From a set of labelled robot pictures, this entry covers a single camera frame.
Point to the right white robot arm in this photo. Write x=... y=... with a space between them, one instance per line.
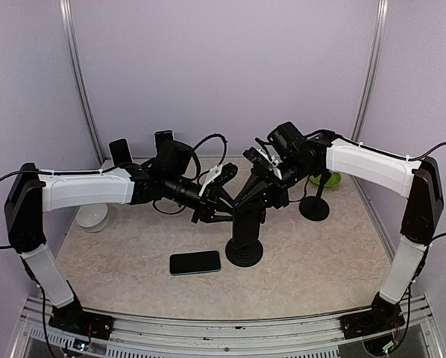
x=320 y=154

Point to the right aluminium frame post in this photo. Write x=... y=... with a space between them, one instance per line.
x=371 y=73

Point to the phone with teal case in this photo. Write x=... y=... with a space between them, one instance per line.
x=194 y=263

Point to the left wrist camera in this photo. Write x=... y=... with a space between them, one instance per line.
x=219 y=175

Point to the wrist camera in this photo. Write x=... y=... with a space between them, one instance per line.
x=264 y=165
x=219 y=175

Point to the black clamp stand right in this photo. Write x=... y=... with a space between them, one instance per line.
x=315 y=208

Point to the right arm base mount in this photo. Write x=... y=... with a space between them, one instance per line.
x=369 y=322

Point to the left aluminium frame post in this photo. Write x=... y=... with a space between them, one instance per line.
x=65 y=7

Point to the phone with lilac case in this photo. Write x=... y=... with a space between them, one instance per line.
x=120 y=152

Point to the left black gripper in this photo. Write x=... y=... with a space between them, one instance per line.
x=207 y=204

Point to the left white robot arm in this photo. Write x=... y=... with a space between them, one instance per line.
x=35 y=192

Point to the green saucer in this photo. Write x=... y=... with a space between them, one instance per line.
x=332 y=182

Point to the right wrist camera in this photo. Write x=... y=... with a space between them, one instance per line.
x=264 y=165

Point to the aluminium frame post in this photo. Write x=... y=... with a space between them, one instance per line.
x=65 y=7
x=371 y=73

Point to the phone with light-blue case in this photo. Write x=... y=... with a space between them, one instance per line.
x=161 y=136

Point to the black clamp phone stand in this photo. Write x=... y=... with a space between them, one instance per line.
x=248 y=255

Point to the phone with dark-blue case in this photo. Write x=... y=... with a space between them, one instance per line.
x=246 y=225

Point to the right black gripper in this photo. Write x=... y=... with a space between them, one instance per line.
x=273 y=191

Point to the front aluminium rail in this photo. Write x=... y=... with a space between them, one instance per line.
x=319 y=335

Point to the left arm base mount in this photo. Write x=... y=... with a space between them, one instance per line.
x=91 y=325

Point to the white bowl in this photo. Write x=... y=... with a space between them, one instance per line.
x=92 y=218

